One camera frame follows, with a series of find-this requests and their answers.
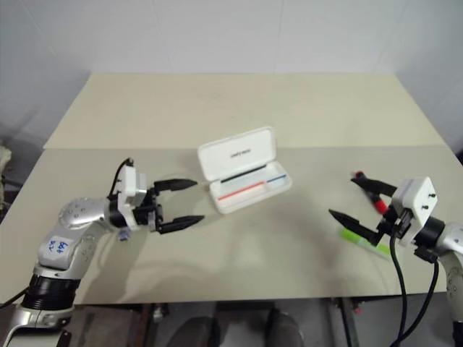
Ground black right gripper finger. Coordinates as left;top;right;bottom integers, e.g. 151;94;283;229
349;175;399;200
328;209;385;244

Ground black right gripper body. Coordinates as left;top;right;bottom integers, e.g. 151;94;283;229
377;202;415;244

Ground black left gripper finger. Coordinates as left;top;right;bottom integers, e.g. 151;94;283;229
151;178;199;198
156;215;206;236

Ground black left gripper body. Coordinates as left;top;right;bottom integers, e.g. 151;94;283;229
132;187;164;234

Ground green capped pen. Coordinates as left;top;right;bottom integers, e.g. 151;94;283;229
339;227;392;260

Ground black marker red ends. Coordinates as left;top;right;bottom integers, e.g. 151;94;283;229
349;170;391;215

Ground white rectangular case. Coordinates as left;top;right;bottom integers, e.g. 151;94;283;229
197;125;293;215

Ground white sticker blue handwriting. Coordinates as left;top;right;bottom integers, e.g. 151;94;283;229
44;234;74;264

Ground dark metal table leg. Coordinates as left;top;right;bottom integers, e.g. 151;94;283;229
328;296;365;347
137;302;171;347

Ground dark rounded shape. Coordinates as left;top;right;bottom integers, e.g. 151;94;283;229
266;307;305;347

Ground grey background equipment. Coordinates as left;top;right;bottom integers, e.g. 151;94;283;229
0;137;22;227

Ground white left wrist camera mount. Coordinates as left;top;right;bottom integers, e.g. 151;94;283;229
116;165;149;232

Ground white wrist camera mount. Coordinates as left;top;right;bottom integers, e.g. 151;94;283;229
116;165;149;232
391;176;444;247

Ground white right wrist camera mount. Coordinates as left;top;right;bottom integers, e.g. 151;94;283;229
391;176;444;247

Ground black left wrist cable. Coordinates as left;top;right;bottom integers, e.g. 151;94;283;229
109;157;135;204

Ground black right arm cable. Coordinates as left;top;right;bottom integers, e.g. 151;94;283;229
387;231;441;347

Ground black left arm base cable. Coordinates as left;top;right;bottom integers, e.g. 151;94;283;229
0;292;29;309

